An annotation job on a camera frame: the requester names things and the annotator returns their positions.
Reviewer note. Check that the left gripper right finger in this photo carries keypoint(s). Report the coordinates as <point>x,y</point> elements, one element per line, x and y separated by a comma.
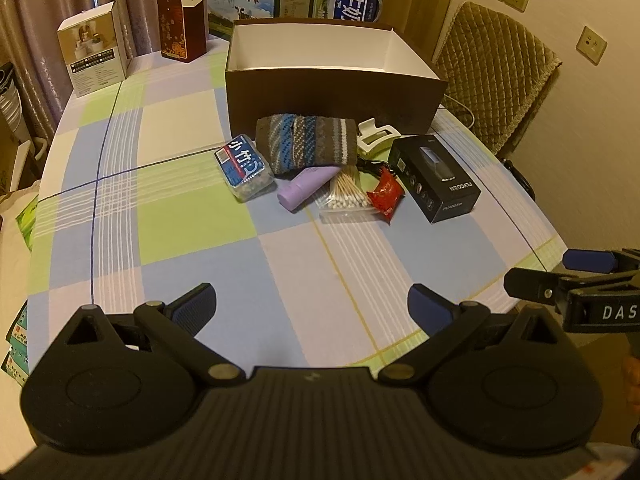
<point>447,326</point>

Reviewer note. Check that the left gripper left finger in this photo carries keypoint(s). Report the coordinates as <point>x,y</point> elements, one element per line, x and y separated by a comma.
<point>171,329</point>

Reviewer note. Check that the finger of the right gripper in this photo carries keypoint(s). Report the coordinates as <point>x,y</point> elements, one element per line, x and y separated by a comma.
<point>601,261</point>
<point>532,285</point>

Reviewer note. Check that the black shaver box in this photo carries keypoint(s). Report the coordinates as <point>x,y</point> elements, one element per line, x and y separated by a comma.
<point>440,186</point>

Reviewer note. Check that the red snack packet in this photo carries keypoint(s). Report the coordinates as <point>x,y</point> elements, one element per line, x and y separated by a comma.
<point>387,194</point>

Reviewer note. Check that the bag of cotton swabs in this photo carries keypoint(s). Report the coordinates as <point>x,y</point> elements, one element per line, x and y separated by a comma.
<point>342,199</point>

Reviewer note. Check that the blue floss pick box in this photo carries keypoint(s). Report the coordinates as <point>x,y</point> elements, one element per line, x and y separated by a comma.
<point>244,169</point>

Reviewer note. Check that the white hair claw clip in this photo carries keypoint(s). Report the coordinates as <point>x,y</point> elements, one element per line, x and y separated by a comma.
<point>373,140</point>

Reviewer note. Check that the purple cosmetic tube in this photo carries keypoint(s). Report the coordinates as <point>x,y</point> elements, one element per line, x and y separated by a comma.
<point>304,185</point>

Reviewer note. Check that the striped knitted pouch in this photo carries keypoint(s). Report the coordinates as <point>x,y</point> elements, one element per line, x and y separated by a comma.
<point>292,142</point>

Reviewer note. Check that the person's right hand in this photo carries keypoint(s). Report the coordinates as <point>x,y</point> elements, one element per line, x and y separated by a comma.
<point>631,381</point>

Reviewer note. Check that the checked tablecloth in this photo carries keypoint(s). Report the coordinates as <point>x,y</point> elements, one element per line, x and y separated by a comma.
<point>132,207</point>

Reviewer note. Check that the quilted olive chair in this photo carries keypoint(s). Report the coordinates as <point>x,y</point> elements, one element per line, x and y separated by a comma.
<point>498,74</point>

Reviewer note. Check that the large brown cardboard box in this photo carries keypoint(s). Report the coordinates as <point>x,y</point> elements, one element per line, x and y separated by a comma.
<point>331,68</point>

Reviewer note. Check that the white product box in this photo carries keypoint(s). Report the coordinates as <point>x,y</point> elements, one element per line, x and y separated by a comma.
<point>93,50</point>

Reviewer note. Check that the pink curtain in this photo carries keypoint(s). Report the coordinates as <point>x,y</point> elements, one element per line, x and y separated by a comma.
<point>29,41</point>

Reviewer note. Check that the single wall socket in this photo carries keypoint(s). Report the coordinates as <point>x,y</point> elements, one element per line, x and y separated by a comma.
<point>591,45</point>

